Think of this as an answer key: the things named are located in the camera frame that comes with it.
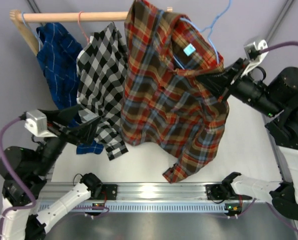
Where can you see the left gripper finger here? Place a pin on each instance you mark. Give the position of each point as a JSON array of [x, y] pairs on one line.
[[67, 117], [82, 134]]

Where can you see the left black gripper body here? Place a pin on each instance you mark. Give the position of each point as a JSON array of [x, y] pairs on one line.
[[57, 130]]

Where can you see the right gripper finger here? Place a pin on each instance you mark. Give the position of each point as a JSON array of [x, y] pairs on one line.
[[236, 68], [216, 84]]

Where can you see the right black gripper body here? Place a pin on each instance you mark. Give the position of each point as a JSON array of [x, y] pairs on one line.
[[232, 75]]

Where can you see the red orange plaid shirt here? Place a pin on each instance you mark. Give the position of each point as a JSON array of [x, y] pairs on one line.
[[163, 101]]

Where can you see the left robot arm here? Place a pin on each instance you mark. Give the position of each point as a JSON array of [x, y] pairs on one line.
[[24, 173]]

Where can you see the black white checkered shirt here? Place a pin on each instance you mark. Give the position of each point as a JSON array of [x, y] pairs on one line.
[[102, 69]]

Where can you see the blue plaid shirt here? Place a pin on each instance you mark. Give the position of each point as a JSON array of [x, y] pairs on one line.
[[57, 59]]

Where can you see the pink hanger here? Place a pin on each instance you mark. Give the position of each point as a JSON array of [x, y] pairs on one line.
[[81, 27]]

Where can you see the wooden clothes rack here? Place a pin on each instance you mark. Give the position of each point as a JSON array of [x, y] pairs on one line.
[[20, 19]]

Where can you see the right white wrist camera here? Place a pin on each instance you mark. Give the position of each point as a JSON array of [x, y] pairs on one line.
[[252, 49]]

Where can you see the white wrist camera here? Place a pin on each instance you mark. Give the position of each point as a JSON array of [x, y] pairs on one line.
[[36, 124], [252, 49]]

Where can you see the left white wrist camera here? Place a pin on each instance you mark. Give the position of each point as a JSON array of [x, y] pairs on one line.
[[36, 124]]

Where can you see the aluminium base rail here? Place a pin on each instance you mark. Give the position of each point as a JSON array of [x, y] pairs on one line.
[[153, 192]]

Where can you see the perforated cable duct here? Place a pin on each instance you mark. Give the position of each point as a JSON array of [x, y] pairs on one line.
[[149, 207]]

